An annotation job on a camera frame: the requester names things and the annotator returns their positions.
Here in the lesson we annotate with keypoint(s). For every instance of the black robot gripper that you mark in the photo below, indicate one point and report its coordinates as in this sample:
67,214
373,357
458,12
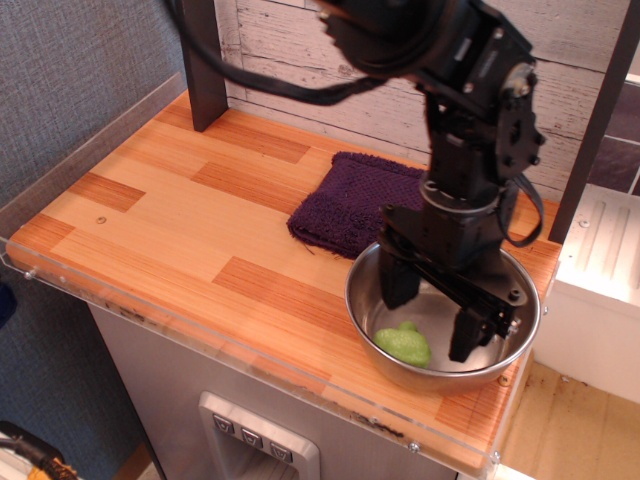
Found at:
454,243

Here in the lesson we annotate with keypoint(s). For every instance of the stainless steel bowl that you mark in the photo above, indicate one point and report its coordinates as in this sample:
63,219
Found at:
432,313

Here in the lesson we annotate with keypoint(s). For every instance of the green toy broccoli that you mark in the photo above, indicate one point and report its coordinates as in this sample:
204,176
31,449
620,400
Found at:
405,343

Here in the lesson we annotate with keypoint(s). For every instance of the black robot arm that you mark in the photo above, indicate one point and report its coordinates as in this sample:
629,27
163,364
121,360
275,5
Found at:
478,76

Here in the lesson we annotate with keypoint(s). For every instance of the purple folded cloth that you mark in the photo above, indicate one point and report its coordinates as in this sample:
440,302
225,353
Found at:
343,214

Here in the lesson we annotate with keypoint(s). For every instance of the white toy sink unit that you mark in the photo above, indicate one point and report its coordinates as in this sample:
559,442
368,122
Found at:
590,331

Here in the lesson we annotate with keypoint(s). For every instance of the silver ice dispenser panel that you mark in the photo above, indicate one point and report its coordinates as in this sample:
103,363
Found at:
245,445

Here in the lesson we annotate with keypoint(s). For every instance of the grey toy fridge cabinet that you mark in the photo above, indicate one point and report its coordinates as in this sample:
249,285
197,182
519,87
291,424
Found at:
165,379

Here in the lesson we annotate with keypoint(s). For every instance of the clear acrylic left guard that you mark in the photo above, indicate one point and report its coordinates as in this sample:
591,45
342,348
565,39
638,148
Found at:
50,185

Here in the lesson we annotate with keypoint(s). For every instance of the dark right shelf post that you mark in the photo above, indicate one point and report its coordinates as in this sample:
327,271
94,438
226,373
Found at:
604,106

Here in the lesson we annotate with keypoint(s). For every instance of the dark shelf post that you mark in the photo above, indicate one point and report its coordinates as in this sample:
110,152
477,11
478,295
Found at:
604,106
207,89

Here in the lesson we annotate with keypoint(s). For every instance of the dark left shelf post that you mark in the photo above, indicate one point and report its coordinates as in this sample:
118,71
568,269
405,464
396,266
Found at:
207,89

